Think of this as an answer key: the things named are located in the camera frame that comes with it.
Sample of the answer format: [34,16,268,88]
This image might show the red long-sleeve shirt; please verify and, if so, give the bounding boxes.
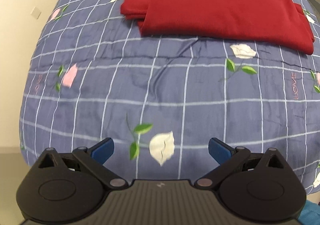
[120,0,315,55]

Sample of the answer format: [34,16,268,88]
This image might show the blue plaid floral quilt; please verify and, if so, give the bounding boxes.
[20,0,319,194]

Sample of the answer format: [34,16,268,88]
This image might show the white wall socket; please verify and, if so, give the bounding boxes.
[31,7,41,20]

